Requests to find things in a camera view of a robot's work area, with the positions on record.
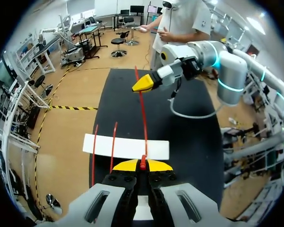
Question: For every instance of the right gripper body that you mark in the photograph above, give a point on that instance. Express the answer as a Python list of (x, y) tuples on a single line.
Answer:
[(180, 52)]

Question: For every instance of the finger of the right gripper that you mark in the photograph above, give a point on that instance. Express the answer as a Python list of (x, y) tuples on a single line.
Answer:
[(144, 82)]

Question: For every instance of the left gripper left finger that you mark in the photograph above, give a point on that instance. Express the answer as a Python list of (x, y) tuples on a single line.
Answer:
[(104, 203)]

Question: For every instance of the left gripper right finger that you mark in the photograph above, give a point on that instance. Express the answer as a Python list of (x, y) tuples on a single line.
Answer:
[(180, 203)]

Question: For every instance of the long red tape strip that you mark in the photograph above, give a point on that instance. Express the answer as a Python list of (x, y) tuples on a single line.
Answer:
[(144, 118)]

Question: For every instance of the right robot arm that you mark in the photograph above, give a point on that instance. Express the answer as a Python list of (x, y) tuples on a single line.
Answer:
[(232, 71)]

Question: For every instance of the short red tape strip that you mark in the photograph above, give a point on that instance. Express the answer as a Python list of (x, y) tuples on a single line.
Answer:
[(94, 151), (113, 144)]

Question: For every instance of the person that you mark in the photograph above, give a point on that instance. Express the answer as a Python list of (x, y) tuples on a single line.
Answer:
[(180, 23)]

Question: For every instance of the white block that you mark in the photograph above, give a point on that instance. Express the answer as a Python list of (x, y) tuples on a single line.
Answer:
[(127, 147)]

